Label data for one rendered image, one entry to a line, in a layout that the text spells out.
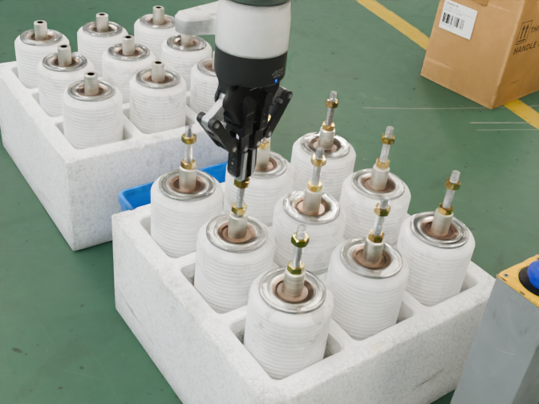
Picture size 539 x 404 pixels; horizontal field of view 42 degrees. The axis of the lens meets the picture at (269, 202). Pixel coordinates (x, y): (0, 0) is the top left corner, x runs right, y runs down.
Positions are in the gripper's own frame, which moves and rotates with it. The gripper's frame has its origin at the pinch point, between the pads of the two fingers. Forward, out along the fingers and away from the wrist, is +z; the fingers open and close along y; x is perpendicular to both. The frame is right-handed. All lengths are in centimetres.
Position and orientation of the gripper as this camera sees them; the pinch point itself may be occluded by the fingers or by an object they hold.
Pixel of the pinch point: (241, 161)
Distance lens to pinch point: 79.7
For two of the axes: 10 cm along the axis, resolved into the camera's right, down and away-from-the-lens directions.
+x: -7.3, -4.4, 5.2
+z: -0.9, 8.2, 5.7
